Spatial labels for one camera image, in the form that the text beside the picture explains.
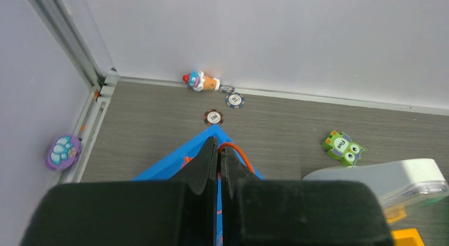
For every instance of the poker chip near bin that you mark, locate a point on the poker chip near bin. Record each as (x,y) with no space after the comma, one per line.
(212,117)

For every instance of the poker chip by wall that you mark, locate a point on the poker chip by wall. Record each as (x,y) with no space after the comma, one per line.
(226,89)

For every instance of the blue plastic bin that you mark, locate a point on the blue plastic bin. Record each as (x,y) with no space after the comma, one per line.
(175,161)

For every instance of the orange plastic bin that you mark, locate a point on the orange plastic bin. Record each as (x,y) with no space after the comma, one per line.
(403,237)

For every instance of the purple lotus toy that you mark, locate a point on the purple lotus toy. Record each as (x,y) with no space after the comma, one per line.
(63,152)

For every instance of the poker chip near clown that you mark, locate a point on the poker chip near clown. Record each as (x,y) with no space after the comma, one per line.
(234,100)

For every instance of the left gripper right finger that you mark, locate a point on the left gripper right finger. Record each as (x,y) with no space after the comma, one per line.
(295,212)

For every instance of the clown figurine toy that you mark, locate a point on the clown figurine toy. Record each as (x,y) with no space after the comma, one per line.
(199,81)

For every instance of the white metronome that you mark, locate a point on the white metronome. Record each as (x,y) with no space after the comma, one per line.
(395,184)

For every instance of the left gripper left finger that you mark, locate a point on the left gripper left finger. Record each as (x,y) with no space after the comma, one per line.
(180,210)

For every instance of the green owl toy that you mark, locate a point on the green owl toy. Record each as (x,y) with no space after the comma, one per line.
(340,146)

